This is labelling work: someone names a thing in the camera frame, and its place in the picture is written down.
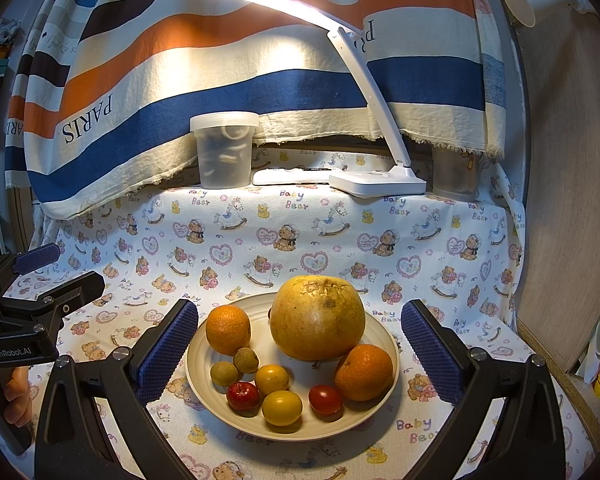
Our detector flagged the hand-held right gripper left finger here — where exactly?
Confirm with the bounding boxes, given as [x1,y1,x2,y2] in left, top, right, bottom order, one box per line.
[34,299,200,480]

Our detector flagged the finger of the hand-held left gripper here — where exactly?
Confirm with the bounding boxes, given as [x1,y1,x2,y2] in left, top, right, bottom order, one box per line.
[0,271,106,331]
[0,243,62,291]

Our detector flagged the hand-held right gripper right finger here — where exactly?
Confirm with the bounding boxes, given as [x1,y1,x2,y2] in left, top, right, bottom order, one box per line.
[401,299,567,480]

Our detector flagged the brown longan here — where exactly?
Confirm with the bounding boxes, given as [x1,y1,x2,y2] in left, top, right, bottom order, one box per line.
[210,361,239,387]
[233,347,259,374]

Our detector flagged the cream round plate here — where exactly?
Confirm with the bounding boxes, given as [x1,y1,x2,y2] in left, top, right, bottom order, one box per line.
[185,292,401,438]

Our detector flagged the orange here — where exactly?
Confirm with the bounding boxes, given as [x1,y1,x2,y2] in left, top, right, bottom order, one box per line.
[205,305,252,356]
[334,344,395,402]

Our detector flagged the red cherry tomato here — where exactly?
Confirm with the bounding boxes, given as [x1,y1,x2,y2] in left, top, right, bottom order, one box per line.
[308,384,344,416]
[226,381,261,412]

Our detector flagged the yellow plum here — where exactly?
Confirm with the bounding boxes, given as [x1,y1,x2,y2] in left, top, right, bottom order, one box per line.
[254,364,290,396]
[262,390,303,427]

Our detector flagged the yellow pomelo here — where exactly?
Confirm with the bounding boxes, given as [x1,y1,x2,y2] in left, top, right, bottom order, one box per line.
[269,275,366,362]

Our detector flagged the person's left hand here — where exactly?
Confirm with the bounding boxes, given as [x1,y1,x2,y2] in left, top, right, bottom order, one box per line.
[2,365,33,429]

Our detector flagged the bear printed tablecloth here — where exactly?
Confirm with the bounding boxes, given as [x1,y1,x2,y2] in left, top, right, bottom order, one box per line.
[2,152,600,480]

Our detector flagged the grey plastic container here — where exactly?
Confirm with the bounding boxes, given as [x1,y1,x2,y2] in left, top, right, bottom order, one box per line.
[431,142,481,201]

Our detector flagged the translucent lidded plastic container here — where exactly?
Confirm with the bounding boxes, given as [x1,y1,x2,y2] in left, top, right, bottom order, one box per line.
[190,111,260,190]

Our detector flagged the wooden side panel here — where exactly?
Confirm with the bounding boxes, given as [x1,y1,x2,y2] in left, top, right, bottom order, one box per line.
[500,10,600,441]

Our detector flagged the white remote control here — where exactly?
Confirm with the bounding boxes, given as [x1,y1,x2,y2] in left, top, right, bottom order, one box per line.
[252,167,333,186]

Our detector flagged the striped cloth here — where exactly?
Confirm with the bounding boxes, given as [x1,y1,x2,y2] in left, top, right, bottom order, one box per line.
[5,0,508,218]

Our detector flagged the white desk lamp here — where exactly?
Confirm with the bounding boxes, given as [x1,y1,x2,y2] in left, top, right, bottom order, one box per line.
[186,0,427,196]

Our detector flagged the white cone wall lamp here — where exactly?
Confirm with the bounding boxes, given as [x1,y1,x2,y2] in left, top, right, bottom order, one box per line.
[502,0,596,28]

